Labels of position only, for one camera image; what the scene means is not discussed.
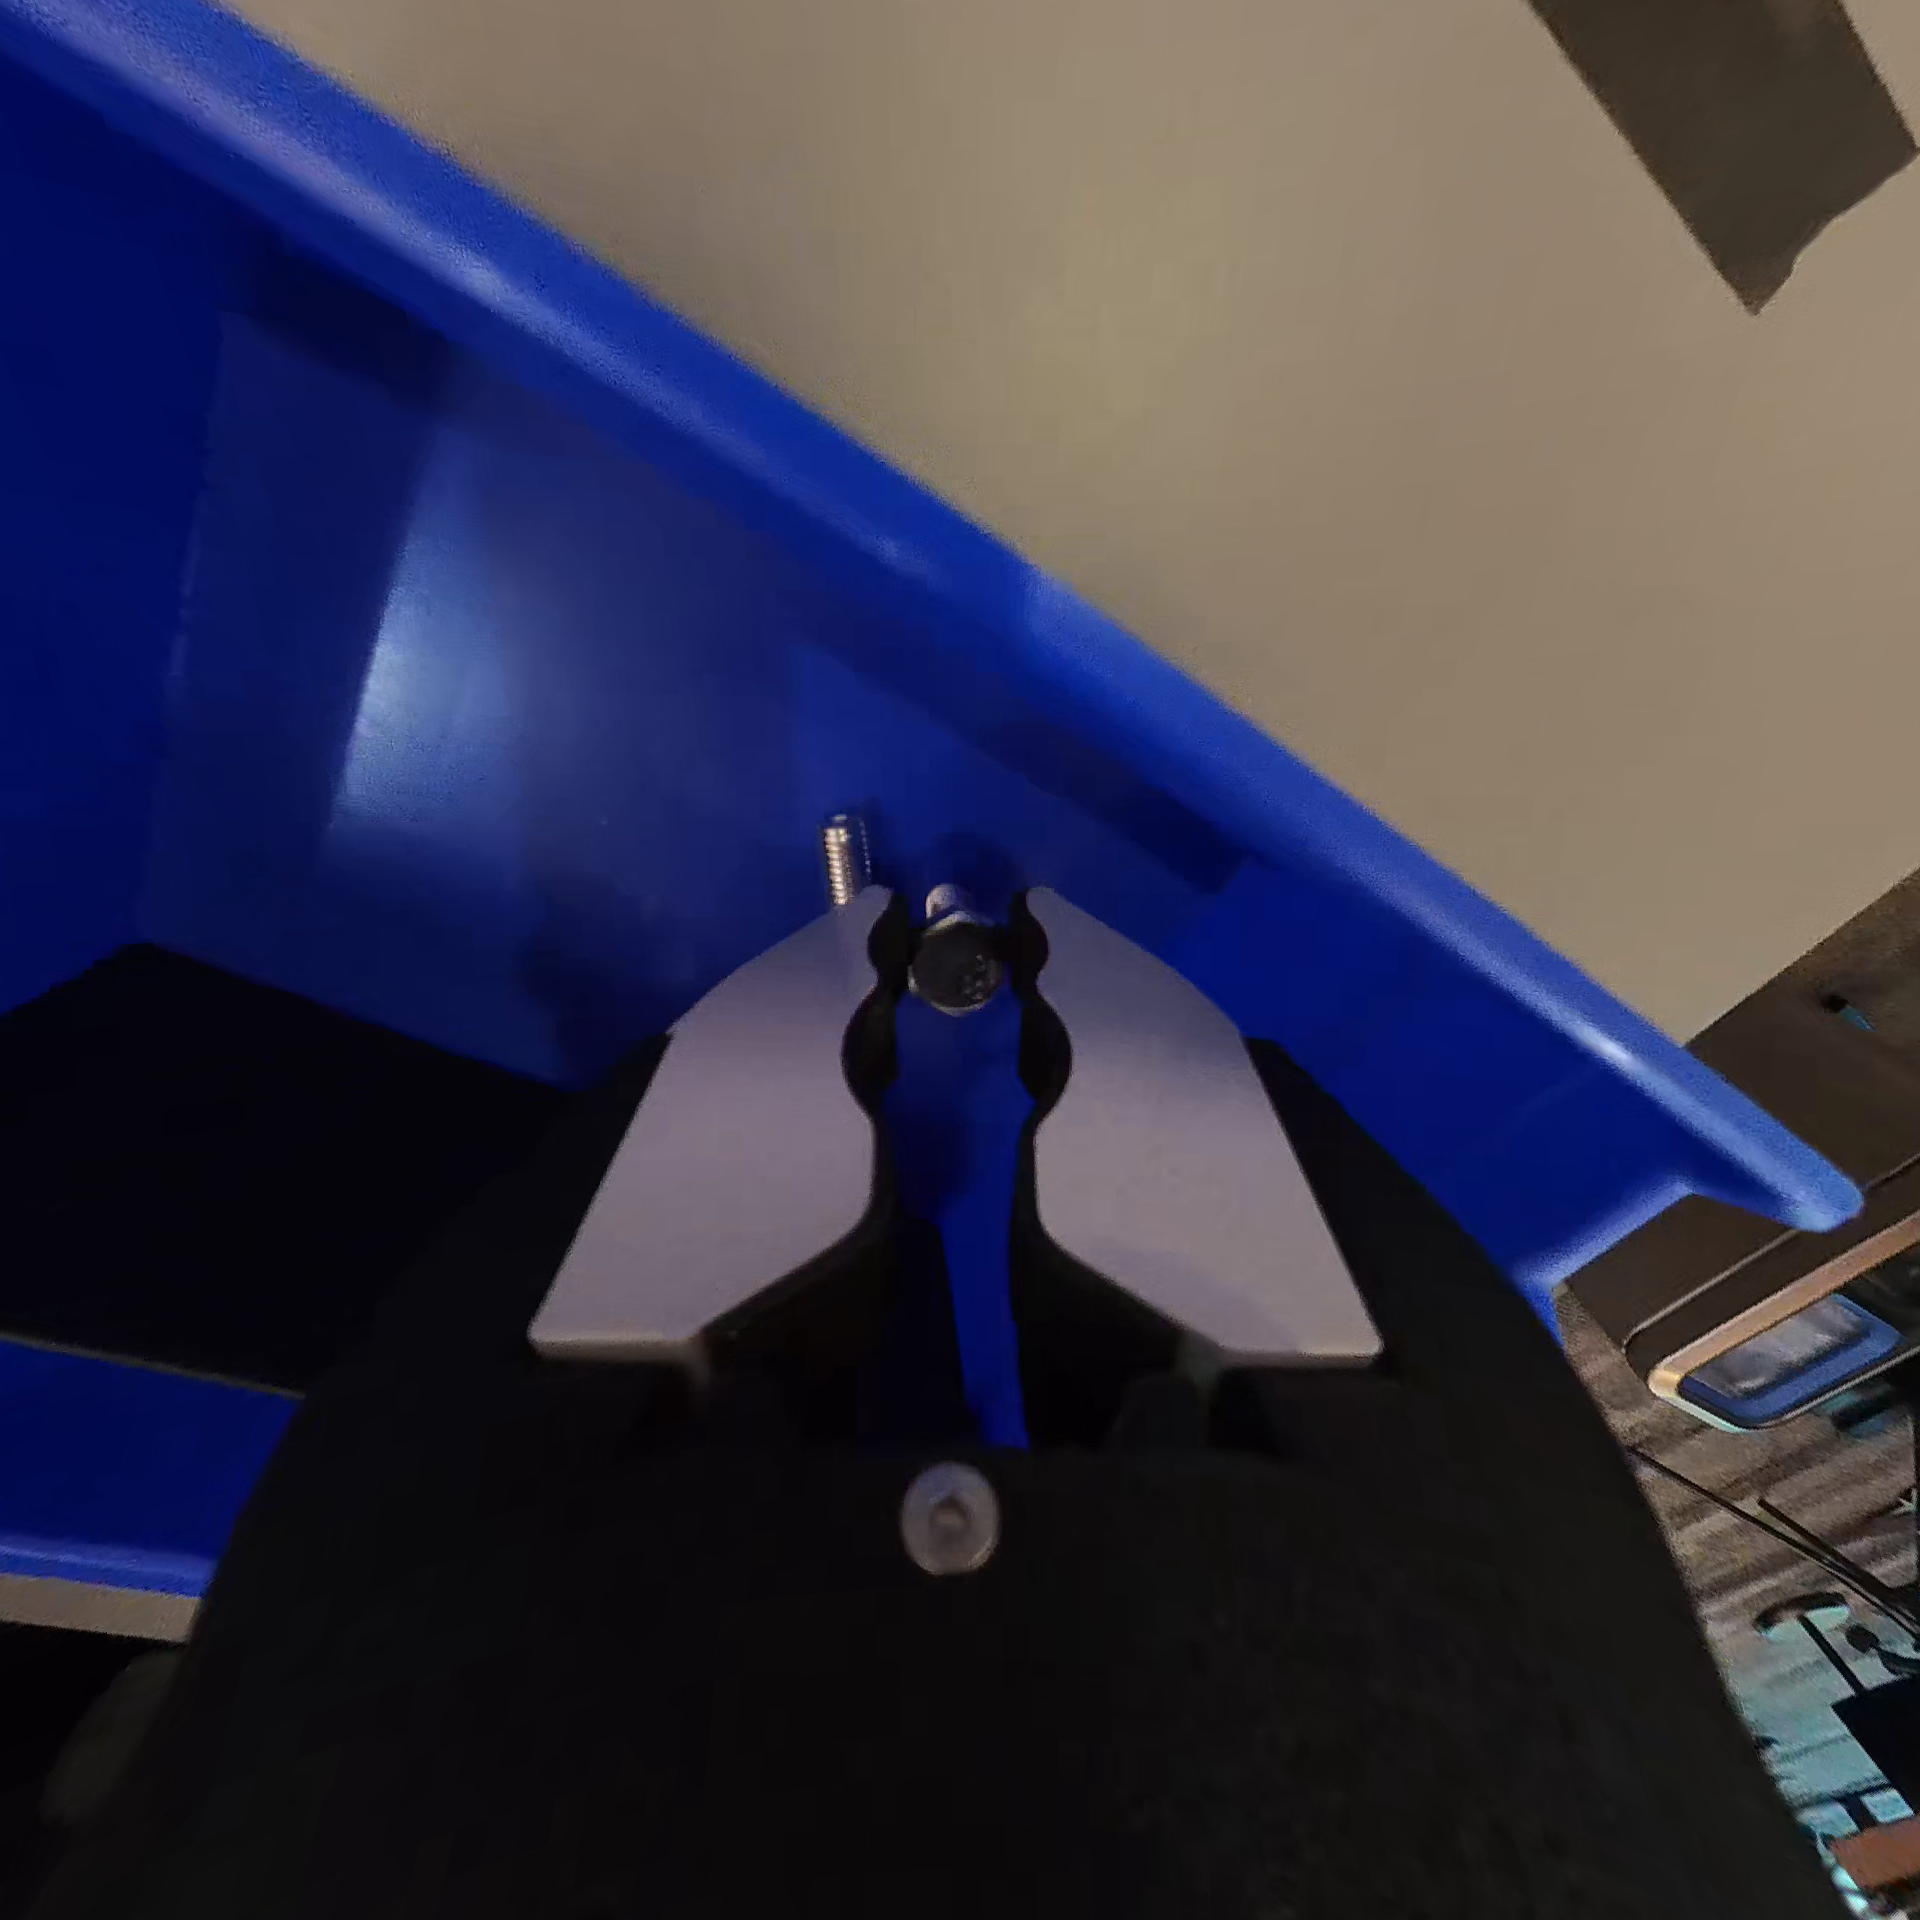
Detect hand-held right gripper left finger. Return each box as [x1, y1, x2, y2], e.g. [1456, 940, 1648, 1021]
[528, 887, 912, 1450]

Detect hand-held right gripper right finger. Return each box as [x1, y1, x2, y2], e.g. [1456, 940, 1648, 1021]
[1005, 887, 1384, 1450]

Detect blue plastic bin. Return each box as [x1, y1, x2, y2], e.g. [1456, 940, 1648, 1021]
[0, 0, 1866, 1600]

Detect black bin divider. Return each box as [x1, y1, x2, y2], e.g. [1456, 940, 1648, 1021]
[0, 941, 663, 1397]

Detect desk height control panel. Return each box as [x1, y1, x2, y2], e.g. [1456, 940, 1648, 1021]
[1627, 1215, 1920, 1434]

